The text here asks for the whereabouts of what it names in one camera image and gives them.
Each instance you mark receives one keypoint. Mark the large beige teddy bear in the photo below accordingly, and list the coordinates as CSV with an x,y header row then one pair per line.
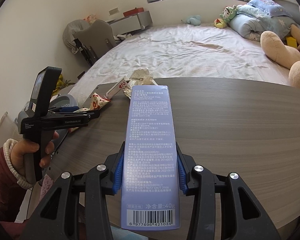
x,y
286,56

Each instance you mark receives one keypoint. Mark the yellow cloth bag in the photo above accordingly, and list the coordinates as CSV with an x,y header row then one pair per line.
x,y
61,84

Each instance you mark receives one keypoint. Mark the green plush toy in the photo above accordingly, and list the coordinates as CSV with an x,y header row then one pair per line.
x,y
229,13

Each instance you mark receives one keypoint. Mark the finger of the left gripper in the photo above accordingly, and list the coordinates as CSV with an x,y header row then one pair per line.
x,y
67,109
86,113

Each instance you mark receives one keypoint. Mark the small blue plush toy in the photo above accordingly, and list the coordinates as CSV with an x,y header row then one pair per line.
x,y
193,20

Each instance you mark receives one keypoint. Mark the rolled blue quilt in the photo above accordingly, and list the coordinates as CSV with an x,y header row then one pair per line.
x,y
250,22

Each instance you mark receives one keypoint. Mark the person's left hand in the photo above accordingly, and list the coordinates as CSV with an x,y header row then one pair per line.
x,y
26,147

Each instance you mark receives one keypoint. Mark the grey chair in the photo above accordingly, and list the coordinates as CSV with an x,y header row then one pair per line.
x,y
95,41

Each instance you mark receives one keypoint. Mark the purple fluffy rug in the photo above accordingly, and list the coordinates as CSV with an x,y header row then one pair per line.
x,y
46,185

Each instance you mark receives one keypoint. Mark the yellow toy block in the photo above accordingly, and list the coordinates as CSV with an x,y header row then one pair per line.
x,y
291,41

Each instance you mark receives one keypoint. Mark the purple toothpaste box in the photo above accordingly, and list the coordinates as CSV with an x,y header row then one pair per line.
x,y
150,182

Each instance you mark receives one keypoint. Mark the crumpled white tissue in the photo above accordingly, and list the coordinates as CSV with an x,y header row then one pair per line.
x,y
139,77

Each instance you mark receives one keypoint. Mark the grey garment on chair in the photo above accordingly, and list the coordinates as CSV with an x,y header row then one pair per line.
x,y
69,33

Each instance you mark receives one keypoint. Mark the red white snack wrapper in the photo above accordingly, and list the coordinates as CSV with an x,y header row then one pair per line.
x,y
93,105

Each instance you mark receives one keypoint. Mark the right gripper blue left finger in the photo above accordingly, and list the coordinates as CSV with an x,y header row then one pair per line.
x,y
117,171

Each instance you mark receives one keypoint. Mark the yellow red plush toy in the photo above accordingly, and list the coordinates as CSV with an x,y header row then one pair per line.
x,y
219,23

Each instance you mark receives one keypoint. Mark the red box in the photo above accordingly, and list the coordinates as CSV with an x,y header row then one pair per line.
x,y
133,12

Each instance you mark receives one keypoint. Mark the blue patterned pillow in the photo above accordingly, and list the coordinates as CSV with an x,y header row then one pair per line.
x,y
270,8

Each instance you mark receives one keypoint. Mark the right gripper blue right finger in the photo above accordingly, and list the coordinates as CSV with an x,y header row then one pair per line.
x,y
183,172

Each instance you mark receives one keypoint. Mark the white card box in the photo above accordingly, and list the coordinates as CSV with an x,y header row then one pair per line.
x,y
116,88

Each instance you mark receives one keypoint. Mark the blue grey trash basket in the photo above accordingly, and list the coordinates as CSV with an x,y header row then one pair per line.
x,y
65,100

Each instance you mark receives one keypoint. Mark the grey white nightstand drawer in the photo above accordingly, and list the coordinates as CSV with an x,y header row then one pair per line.
x,y
136,22

